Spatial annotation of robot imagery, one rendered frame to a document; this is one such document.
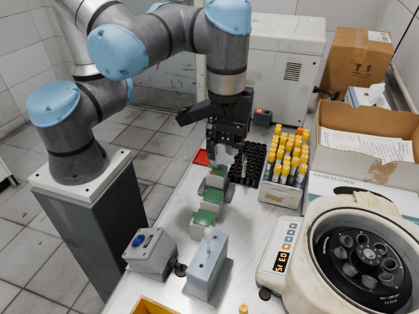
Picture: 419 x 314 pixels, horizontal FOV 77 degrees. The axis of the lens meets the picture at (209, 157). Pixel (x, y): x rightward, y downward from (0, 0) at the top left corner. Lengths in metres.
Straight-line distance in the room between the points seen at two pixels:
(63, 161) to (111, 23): 0.42
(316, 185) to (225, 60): 0.38
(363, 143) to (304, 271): 0.50
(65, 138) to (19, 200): 1.58
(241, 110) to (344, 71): 0.84
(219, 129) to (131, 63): 0.22
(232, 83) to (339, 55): 0.85
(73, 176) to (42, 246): 1.17
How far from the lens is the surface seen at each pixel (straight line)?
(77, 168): 0.75
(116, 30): 0.41
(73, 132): 0.70
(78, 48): 0.73
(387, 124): 0.94
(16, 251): 1.97
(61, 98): 0.68
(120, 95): 0.76
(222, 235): 0.51
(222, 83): 0.48
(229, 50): 0.46
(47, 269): 1.80
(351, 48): 1.28
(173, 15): 0.49
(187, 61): 2.44
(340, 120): 0.92
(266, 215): 0.68
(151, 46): 0.43
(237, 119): 0.53
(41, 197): 0.87
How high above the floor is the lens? 1.41
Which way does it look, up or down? 41 degrees down
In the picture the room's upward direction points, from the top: straight up
